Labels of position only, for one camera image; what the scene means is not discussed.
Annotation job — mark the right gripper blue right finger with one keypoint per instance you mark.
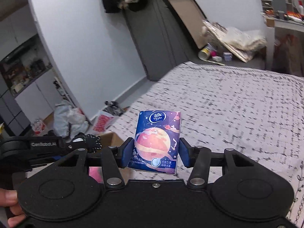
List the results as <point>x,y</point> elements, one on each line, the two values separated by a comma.
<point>186,153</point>

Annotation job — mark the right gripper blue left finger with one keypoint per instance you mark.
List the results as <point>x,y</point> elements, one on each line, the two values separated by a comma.
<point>127,149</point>

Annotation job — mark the brown cardboard box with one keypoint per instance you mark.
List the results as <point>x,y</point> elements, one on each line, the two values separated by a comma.
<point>109,139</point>

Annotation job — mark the blue planet tissue pack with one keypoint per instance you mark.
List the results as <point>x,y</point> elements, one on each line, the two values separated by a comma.
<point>156,141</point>

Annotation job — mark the grey pink paw plush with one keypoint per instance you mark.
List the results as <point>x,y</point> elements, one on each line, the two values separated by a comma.
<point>96,174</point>

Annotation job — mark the person's left hand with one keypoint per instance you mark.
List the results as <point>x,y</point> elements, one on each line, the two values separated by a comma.
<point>9,199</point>

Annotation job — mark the water bottle pack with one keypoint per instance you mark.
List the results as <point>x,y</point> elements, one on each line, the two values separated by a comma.
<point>38,127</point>

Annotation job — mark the red printed plastic bag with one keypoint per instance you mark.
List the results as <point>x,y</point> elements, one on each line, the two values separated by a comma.
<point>102,121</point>

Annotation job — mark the black white sneakers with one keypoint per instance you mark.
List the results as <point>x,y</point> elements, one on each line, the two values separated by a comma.
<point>114,108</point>

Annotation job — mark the grey plastic garbage bag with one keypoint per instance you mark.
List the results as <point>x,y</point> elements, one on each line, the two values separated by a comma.
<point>62,119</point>

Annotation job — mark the white plastic garbage bag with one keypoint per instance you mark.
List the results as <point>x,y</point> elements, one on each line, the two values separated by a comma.
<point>78,122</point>

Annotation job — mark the grey white shelf cabinet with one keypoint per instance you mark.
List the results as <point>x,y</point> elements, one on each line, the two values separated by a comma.
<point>30,86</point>

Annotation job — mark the white black patterned blanket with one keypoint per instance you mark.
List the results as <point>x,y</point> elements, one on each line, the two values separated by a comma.
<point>256,112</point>

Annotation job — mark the paper cup on floor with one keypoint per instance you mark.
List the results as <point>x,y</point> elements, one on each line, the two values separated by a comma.
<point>205,53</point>

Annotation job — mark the dark grey door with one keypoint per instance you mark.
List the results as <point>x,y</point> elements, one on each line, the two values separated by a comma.
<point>159,39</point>

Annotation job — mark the cream tote bag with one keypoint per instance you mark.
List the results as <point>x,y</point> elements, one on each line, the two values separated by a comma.
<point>242,44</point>

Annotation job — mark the leaning framed board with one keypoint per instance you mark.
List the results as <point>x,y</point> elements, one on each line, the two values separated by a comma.
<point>190,18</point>

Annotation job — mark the white desk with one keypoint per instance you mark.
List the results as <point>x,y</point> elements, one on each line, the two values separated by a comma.
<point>283,48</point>

